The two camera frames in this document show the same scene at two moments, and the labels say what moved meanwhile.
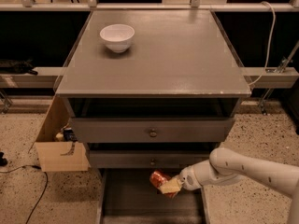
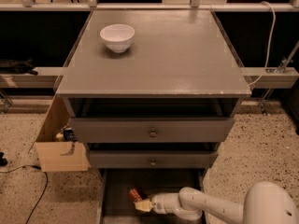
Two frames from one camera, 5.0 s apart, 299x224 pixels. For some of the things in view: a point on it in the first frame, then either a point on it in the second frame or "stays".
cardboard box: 61,156 stays
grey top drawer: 152,130 stays
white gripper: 188,178 to 160,201
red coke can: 157,177 to 134,195
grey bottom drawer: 128,196 stays
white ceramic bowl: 117,37 stays
